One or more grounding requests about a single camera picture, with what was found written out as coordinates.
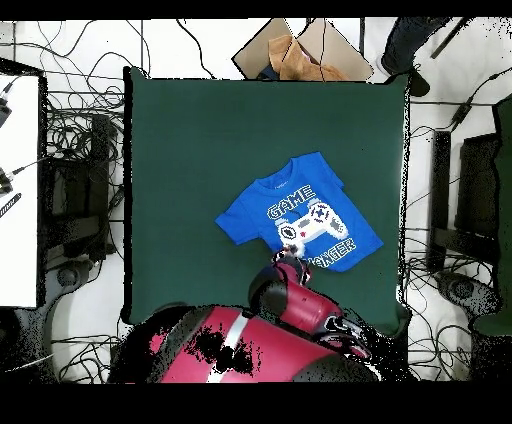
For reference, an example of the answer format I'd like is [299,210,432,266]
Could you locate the black device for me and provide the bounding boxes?
[0,95,13,130]
[0,166,16,197]

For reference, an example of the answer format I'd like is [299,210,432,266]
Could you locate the dark blue cloth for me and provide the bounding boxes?
[256,64,282,81]

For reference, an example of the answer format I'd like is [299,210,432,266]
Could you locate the white table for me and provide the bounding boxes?
[0,59,46,310]

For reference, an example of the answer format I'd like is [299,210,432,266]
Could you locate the blue printed T-shirt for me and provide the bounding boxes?
[214,150,385,274]

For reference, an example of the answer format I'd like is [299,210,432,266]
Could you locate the person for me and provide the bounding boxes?
[379,16,451,98]

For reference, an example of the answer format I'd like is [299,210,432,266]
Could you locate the black ribbed strip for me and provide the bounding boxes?
[0,192,23,220]

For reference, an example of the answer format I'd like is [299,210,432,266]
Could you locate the brown cardboard box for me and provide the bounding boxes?
[231,17,375,83]

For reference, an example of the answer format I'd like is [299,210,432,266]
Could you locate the dark green table cloth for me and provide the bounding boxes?
[471,94,512,338]
[121,65,413,337]

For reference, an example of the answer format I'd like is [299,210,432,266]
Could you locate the black rod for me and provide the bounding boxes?
[430,16,475,60]

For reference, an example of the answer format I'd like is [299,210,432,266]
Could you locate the black power adapter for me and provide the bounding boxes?
[450,99,474,131]

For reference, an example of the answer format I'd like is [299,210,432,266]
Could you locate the black cable tangle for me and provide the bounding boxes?
[51,334,121,384]
[401,223,475,381]
[41,19,126,165]

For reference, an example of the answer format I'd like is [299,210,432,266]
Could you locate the tan cloth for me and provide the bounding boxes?
[267,34,352,82]

